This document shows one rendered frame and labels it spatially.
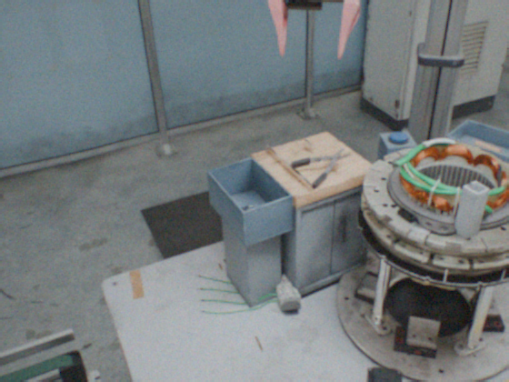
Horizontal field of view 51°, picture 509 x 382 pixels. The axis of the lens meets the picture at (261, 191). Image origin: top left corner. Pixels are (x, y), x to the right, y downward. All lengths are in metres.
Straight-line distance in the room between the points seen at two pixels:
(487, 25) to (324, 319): 2.68
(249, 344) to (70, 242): 1.75
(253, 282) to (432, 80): 0.67
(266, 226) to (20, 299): 1.68
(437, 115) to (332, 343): 0.66
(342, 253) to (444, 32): 0.58
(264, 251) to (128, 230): 1.69
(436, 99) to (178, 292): 0.79
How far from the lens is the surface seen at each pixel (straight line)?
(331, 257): 1.21
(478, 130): 1.36
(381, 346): 1.13
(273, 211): 1.03
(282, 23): 0.80
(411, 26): 3.23
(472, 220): 0.91
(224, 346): 1.14
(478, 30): 3.55
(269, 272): 1.16
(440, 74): 1.42
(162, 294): 1.26
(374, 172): 1.06
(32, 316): 2.46
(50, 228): 2.90
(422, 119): 1.47
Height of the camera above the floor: 1.66
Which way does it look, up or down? 35 degrees down
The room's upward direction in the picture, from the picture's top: 2 degrees counter-clockwise
